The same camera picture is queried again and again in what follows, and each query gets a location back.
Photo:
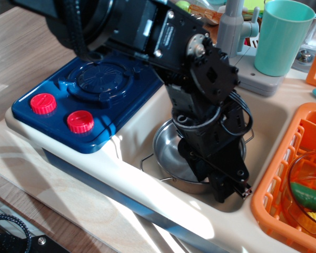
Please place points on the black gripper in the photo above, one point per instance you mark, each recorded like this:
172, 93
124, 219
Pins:
212, 150

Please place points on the stainless steel pan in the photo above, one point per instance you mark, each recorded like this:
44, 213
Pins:
175, 168

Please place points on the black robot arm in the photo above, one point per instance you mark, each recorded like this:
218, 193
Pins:
206, 109

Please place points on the beige toy sink unit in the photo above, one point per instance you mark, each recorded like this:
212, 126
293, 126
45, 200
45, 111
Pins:
197, 220

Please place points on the red stove knob right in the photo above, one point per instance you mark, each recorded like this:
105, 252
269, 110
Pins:
80, 121

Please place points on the red stove knob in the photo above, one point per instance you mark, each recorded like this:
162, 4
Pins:
80, 121
43, 103

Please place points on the blue toy stove top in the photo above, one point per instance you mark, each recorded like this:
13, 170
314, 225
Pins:
112, 90

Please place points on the red stove knob left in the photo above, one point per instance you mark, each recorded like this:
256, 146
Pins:
43, 103

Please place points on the clear orange plastic bowl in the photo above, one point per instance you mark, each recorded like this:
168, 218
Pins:
303, 171

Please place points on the green toy vegetable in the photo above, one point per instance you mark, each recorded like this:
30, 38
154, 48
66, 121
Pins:
305, 196

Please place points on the orange dish rack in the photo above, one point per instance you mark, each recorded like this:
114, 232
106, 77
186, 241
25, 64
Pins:
299, 137

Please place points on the metal pot with lid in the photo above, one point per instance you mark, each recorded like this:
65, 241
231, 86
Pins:
307, 52

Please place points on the grey toy faucet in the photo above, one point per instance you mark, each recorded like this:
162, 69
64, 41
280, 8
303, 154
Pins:
232, 32

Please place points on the teal plastic cup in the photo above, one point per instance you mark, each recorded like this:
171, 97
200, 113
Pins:
283, 28

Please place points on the green toy fruit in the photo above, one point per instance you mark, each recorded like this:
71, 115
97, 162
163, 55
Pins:
184, 5

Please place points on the black mount plate with screw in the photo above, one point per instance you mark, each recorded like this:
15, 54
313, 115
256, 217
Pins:
44, 244

